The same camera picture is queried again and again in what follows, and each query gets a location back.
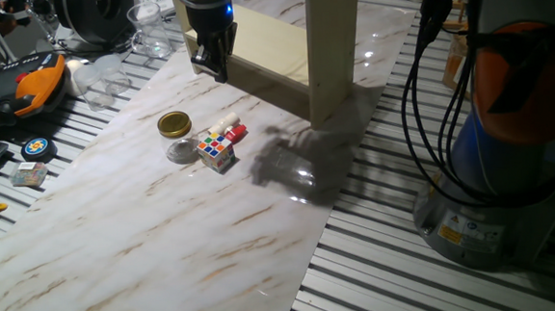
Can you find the operator bare hand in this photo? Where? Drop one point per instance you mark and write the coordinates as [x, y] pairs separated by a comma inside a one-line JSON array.
[[5, 22]]

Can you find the marble patterned mat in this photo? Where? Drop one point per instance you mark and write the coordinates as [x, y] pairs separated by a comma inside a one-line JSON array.
[[167, 239]]

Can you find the round black puck blue logo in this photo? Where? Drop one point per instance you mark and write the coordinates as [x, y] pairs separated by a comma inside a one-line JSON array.
[[38, 149]]

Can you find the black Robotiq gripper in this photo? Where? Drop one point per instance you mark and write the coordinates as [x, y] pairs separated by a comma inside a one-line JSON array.
[[209, 22]]

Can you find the silver metal stand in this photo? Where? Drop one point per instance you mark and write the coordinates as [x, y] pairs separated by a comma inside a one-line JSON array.
[[50, 24]]

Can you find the wooden slat rack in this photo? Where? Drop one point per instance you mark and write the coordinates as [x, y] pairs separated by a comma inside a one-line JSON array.
[[455, 21]]

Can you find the white ball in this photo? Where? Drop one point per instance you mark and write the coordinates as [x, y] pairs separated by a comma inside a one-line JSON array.
[[72, 71]]

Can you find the clear box coloured clips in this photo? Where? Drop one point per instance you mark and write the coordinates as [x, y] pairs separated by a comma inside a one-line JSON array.
[[29, 174]]

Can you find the white power strip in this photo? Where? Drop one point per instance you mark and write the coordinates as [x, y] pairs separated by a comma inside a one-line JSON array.
[[154, 0]]

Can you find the clear plastic cup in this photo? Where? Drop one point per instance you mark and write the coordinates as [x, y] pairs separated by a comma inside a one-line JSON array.
[[92, 87], [115, 74]]

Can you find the glass jar gold lid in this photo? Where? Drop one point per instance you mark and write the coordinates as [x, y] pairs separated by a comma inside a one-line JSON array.
[[177, 137]]

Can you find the cream wooden shelf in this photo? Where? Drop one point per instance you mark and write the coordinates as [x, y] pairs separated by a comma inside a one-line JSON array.
[[331, 51]]

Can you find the multicoloured Rubik's cube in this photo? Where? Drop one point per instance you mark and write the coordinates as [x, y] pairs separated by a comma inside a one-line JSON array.
[[216, 153]]

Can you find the clear glass beaker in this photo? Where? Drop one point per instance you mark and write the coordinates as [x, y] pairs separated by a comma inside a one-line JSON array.
[[150, 30]]

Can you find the black filament spool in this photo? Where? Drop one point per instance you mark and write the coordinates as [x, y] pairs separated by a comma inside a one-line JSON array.
[[95, 14]]

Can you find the small red object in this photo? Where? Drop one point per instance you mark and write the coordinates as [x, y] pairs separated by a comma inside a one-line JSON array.
[[236, 134]]

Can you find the orange black teach pendant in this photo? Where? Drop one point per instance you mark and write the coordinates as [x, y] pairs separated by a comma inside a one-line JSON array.
[[37, 88]]

